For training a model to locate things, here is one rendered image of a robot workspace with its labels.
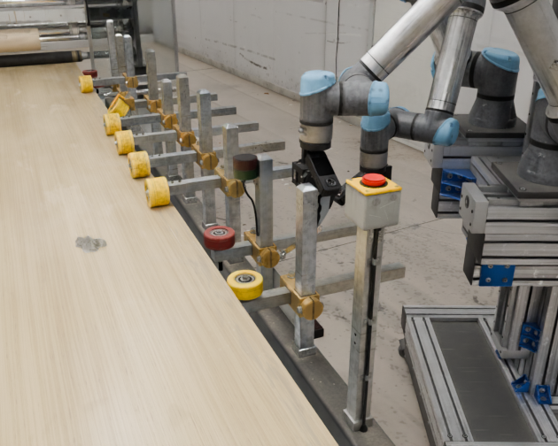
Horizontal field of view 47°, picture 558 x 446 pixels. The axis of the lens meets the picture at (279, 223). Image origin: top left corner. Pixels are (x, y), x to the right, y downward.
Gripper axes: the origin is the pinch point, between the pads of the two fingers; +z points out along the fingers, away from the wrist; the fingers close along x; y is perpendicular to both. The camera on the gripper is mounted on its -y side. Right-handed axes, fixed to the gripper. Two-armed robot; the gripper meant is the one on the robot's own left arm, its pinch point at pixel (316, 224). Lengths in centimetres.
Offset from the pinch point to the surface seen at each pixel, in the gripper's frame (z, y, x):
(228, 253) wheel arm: 12.8, 16.8, 16.7
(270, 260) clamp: 13.6, 10.6, 7.6
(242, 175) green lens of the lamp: -10.0, 12.2, 14.3
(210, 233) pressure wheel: 7.3, 19.2, 20.7
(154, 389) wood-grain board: 7, -35, 47
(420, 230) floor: 98, 157, -147
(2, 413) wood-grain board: 8, -32, 71
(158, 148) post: 22, 138, 8
